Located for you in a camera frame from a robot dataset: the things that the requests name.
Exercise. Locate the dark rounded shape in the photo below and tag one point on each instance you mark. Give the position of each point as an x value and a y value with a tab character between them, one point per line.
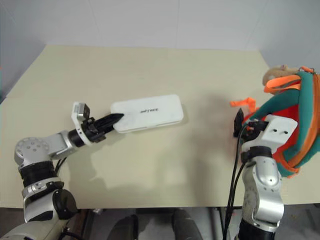
186	225

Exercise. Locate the orange and teal backpack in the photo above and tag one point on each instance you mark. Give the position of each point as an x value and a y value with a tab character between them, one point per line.
297	110

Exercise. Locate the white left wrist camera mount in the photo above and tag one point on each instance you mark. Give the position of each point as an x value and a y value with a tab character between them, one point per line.
76	120

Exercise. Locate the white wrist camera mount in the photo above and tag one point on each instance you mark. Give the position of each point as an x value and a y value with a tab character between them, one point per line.
280	130
76	120

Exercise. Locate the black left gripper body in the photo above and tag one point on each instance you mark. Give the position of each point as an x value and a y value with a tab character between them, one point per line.
93	131

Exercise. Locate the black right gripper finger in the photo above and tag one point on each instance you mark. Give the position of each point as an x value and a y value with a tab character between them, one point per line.
238	123

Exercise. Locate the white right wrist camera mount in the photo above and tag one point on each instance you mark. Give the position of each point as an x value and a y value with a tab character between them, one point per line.
280	130

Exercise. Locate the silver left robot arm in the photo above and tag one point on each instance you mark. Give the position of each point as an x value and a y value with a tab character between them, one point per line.
37	147

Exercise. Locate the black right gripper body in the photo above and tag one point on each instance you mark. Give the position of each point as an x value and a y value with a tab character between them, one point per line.
253	130

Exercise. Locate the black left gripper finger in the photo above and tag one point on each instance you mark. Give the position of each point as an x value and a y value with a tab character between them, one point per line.
111	117
108	124

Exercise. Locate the white rectangular box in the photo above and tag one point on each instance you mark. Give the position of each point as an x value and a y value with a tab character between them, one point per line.
147	116

